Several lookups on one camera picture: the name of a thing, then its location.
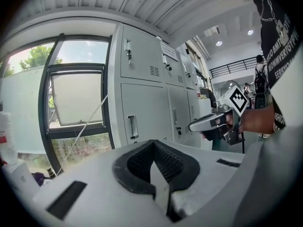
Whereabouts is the black window frame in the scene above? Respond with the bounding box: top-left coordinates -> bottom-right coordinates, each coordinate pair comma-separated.
37,33 -> 117,175

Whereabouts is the black chair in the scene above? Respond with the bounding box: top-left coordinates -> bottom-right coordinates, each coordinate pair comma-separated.
203,88 -> 217,109

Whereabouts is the clear container red label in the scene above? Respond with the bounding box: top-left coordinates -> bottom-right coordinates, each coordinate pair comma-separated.
0,111 -> 19,166

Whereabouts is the black printed t-shirt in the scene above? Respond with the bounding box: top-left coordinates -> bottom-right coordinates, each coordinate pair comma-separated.
250,0 -> 303,137

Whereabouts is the white chest box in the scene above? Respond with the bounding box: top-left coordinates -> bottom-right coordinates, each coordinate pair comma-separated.
196,97 -> 214,115

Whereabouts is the white window cord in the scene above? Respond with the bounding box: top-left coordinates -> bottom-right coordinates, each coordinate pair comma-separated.
61,95 -> 109,173

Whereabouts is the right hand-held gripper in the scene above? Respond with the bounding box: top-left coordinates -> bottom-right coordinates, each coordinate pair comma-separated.
188,85 -> 250,147

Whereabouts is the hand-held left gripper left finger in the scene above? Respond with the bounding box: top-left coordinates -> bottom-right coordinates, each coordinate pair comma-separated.
32,139 -> 175,227

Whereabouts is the white metal locker cabinet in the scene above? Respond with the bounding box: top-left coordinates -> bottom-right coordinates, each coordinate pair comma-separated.
107,22 -> 214,151

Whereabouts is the dark brown bottle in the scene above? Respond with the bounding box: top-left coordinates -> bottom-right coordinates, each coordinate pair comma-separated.
45,166 -> 57,180

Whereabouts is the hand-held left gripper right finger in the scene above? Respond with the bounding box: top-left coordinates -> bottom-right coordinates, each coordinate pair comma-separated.
153,140 -> 246,223

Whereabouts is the black balcony railing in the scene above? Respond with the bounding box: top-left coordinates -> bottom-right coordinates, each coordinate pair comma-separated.
209,55 -> 261,79

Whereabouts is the silver chain necklace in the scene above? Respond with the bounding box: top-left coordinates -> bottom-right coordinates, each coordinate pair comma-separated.
258,0 -> 291,39

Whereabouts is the white cardboard box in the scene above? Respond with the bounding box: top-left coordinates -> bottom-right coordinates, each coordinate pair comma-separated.
1,159 -> 41,196

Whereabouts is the white paper notice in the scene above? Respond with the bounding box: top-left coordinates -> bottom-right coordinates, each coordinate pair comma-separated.
159,41 -> 179,62

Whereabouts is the person's right forearm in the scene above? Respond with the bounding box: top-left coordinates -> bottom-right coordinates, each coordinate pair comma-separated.
239,104 -> 287,135

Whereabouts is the ceiling air vent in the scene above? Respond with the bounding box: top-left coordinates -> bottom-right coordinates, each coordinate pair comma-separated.
203,26 -> 221,36

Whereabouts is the dark purple bag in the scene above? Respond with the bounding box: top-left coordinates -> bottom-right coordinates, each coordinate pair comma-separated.
32,171 -> 46,187

